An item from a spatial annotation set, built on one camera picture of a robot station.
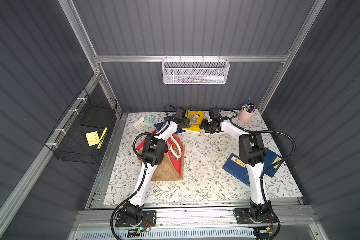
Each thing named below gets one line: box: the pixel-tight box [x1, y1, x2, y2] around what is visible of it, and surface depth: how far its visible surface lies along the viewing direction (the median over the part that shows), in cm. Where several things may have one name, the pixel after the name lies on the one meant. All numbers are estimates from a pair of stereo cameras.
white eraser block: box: [133, 117, 145, 129], surface depth 113 cm
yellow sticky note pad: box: [85, 131, 100, 147], surface depth 75 cm
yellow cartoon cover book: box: [185, 110, 205, 132], surface depth 118 cm
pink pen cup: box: [239, 108, 256, 124], surface depth 111 cm
